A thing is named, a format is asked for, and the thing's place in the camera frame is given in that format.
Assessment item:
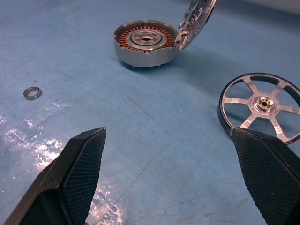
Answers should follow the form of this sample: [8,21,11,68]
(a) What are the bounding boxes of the spoked silver rotor wheel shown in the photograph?
[217,72,300,145]

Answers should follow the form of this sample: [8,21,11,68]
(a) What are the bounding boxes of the round silver motor cover plate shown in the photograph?
[173,0,218,51]

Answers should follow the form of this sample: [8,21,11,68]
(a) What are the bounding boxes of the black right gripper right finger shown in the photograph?
[230,127,300,225]

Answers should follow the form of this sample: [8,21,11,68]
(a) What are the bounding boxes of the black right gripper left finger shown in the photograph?
[0,127,107,225]

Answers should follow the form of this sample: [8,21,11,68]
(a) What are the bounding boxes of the small silver bearing ring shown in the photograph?
[23,86,43,101]

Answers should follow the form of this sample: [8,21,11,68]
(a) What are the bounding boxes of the silver motor stator housing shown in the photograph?
[113,19,179,68]

